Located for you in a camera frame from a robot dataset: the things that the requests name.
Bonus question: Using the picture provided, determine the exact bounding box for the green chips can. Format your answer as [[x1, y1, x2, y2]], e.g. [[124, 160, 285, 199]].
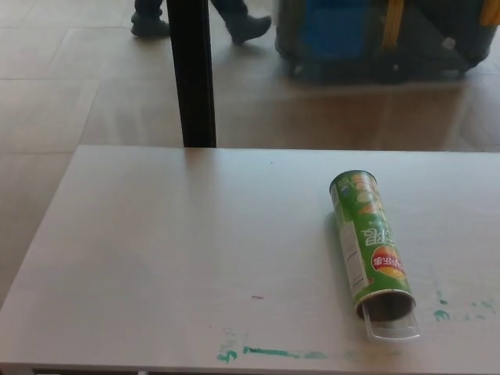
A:
[[328, 169, 416, 318]]

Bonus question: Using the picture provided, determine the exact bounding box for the blue wheeled cart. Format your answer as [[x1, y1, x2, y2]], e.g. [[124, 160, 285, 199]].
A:
[[273, 0, 500, 85]]

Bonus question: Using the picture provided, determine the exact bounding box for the dark shoe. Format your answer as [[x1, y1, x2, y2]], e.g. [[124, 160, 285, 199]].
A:
[[229, 13, 273, 46], [130, 9, 171, 38]]

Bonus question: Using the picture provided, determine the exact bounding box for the black vertical post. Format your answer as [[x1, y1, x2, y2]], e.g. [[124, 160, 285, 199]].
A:
[[165, 0, 218, 148]]

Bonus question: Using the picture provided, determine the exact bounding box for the yellow strap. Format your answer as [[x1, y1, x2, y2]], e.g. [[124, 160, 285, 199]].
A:
[[381, 0, 404, 48]]

